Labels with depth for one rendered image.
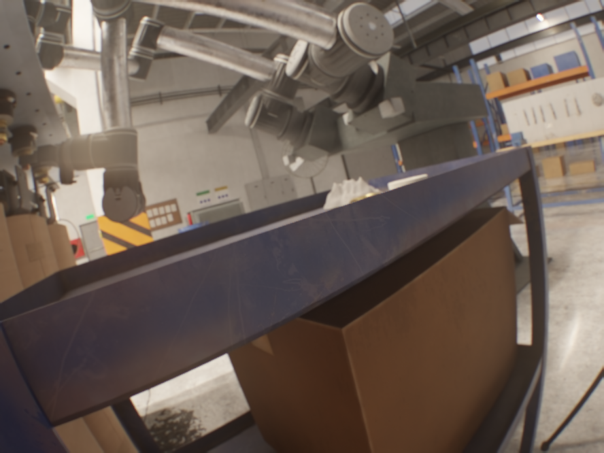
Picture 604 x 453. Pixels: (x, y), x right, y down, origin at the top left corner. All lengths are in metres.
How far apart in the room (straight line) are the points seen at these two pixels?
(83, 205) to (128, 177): 13.46
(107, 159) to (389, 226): 0.84
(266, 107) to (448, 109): 1.00
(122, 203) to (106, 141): 0.18
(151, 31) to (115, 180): 1.21
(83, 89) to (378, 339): 6.55
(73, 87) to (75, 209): 8.31
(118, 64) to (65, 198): 13.44
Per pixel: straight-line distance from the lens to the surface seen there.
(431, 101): 1.63
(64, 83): 6.92
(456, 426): 0.47
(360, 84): 1.36
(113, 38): 1.23
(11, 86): 0.89
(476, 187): 0.28
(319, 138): 1.92
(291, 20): 1.06
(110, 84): 1.15
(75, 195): 14.47
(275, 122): 1.90
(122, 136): 0.93
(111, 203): 0.92
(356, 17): 1.08
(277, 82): 1.89
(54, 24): 1.44
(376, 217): 0.16
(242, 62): 1.90
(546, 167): 7.64
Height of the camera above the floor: 0.92
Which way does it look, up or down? 6 degrees down
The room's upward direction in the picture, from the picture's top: 15 degrees counter-clockwise
